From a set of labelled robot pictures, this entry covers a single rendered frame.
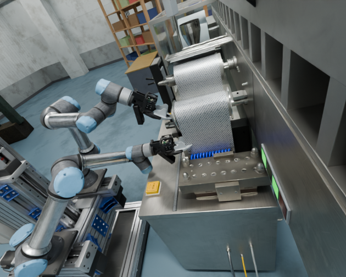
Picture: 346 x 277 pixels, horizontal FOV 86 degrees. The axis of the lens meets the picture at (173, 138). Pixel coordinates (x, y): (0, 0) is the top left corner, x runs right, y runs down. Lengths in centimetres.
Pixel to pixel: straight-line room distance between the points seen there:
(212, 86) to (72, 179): 81
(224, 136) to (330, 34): 70
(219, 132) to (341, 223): 66
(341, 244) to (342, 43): 25
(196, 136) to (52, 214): 73
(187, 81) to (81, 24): 1011
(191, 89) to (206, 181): 50
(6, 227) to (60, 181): 84
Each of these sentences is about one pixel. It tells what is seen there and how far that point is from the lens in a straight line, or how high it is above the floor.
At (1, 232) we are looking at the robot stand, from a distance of 168.
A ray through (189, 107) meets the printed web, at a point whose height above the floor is 130.
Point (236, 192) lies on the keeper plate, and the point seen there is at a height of 98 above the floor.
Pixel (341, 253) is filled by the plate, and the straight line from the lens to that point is 37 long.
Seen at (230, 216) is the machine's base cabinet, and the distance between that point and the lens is 97.
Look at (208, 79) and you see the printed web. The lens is 103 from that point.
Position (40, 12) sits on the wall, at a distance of 1122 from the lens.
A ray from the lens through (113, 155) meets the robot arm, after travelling 112.
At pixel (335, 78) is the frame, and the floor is 158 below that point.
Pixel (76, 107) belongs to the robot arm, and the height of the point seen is 137.
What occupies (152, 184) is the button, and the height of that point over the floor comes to 92.
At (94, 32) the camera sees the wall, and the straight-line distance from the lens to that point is 1077.
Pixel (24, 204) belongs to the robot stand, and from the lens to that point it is 144.
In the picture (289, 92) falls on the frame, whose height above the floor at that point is 150.
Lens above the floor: 170
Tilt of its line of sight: 36 degrees down
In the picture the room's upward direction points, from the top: 22 degrees counter-clockwise
